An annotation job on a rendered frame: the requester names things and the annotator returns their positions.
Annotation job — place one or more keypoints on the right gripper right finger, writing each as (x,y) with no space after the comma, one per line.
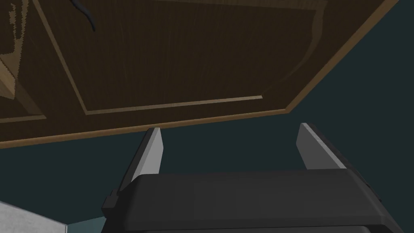
(315,149)

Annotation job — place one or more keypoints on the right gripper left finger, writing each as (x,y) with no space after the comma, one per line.
(149,155)

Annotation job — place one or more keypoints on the brown wooden cupboard door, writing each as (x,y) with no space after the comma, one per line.
(181,61)

